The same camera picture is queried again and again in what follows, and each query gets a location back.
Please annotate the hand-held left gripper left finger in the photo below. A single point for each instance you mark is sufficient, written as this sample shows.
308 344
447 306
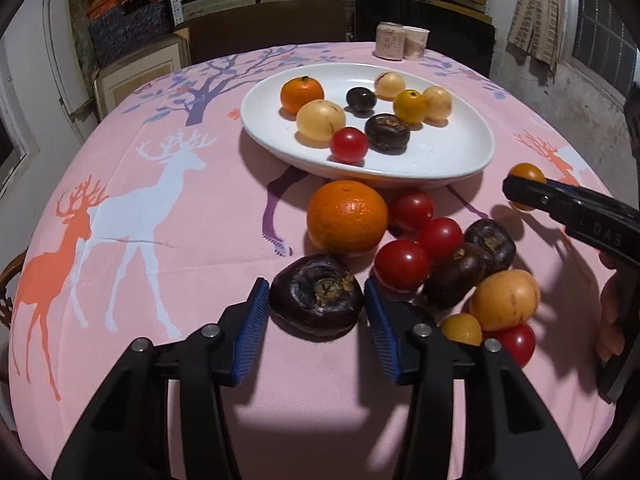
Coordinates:
252 330

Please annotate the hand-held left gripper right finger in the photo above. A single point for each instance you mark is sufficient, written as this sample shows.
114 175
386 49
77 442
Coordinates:
382 330

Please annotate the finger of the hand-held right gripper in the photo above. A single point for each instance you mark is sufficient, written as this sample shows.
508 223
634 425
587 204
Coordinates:
540 192

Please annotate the orange cherry tomato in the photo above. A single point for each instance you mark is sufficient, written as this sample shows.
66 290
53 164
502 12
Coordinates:
527 171

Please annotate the red cherry tomato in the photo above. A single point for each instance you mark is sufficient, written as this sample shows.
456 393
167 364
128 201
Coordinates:
411 208
440 239
348 145
401 264
517 344

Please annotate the small yellow cherry tomato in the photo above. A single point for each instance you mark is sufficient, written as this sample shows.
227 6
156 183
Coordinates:
460 330

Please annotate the white oval dish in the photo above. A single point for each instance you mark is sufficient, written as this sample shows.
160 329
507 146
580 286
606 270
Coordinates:
440 155

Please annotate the orange yellow passion fruit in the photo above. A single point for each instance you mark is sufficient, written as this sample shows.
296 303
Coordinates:
504 300

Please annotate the small dark plum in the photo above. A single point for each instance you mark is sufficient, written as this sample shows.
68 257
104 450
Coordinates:
361 99

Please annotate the large pale yellow passion fruit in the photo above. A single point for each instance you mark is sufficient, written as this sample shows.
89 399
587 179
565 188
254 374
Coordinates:
320 120

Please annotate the person's right hand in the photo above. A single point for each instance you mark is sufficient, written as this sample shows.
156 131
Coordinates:
614 310

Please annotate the pink deer print tablecloth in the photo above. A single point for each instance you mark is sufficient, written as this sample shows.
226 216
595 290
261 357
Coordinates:
175 360

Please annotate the hanging striped cloth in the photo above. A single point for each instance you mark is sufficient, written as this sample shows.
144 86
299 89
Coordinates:
540 20

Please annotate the window with metal mesh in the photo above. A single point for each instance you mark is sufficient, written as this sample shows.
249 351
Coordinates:
605 30

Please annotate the beige paper cup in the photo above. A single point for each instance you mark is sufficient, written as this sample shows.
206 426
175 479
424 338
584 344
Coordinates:
416 42

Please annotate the black board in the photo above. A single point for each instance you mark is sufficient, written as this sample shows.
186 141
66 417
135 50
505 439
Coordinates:
450 15

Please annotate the beige drink can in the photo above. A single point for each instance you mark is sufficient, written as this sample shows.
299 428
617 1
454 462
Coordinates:
390 40

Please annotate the carved wooden chair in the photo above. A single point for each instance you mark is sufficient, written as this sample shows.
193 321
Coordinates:
10 285

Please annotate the white framed wooden panel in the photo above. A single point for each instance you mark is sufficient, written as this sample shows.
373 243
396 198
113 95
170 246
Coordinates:
135 75

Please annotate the brown board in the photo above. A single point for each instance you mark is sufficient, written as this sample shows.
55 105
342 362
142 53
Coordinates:
270 30

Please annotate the white framed window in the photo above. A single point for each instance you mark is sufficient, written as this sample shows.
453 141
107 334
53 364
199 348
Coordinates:
7 140

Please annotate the white leaning panel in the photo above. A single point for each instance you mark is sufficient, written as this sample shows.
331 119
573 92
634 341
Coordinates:
65 70

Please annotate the stack of patterned boxes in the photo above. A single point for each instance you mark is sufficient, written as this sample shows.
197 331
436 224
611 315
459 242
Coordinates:
130 25

